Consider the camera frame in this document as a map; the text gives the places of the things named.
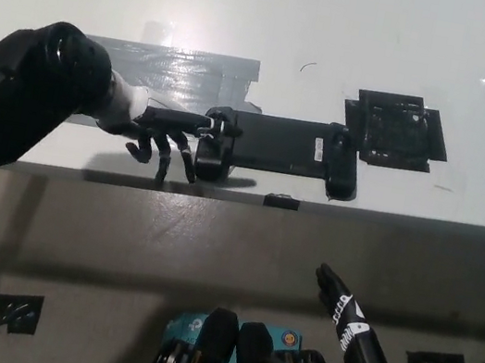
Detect large black tape patch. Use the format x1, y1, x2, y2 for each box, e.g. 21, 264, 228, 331
333, 82, 457, 179

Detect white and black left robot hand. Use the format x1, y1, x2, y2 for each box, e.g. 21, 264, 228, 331
86, 70, 250, 193

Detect small black tape strip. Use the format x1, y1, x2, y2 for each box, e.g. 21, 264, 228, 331
262, 190, 303, 213

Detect grey duct tape patch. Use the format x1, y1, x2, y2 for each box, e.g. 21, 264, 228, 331
64, 27, 272, 157

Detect black left floor plate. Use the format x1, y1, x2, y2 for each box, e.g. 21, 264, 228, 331
0, 287, 46, 340

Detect black robot torso blocks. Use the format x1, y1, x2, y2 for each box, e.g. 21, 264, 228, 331
143, 296, 341, 363

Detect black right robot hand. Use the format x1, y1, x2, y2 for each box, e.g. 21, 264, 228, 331
269, 256, 435, 363

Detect black mobile game controller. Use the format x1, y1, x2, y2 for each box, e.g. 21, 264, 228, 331
190, 99, 368, 207

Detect teal router box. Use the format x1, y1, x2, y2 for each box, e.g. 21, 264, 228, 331
158, 306, 307, 363

